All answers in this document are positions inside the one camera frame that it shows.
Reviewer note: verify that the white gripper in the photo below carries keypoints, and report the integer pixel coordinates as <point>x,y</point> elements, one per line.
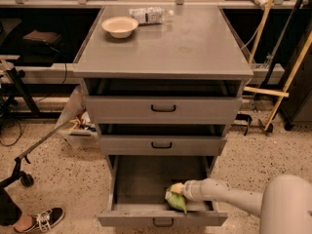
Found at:
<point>191,190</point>

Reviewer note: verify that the green rice chip bag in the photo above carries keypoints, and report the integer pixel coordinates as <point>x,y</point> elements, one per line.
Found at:
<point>176,200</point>

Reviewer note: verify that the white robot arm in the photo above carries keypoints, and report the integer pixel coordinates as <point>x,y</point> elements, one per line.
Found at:
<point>285,206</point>

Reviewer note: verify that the grey bottom drawer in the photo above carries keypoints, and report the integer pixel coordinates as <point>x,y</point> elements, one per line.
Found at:
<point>138,187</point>

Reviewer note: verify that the grey drawer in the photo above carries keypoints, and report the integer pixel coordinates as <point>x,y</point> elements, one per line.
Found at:
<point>138,187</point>
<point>162,145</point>
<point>163,110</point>

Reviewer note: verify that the grey middle drawer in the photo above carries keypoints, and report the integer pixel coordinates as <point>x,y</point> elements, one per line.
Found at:
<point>162,145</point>

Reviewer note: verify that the grey metal drawer cabinet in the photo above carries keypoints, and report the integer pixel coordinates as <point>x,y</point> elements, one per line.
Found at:
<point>193,54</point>

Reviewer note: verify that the grey top drawer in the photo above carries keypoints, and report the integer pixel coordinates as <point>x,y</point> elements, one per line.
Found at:
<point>163,110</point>

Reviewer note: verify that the clear plastic bag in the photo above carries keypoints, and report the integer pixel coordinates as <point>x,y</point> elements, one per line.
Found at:
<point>73,108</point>

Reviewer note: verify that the black and white sneaker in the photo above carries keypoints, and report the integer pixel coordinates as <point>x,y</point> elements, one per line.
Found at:
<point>42,222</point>

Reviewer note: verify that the black wheeled stand leg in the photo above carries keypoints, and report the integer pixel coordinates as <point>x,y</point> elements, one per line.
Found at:
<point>17,173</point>

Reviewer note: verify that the white paper bowl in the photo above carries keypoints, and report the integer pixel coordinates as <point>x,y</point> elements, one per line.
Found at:
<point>120,27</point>

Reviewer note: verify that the clear plastic water bottle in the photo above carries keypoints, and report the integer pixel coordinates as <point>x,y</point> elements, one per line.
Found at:
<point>150,15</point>

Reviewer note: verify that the black metal table leg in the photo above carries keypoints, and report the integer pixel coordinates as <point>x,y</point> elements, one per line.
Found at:
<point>11,72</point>

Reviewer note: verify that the dark box on shelf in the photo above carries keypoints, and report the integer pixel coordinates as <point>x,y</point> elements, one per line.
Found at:
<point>41,38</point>

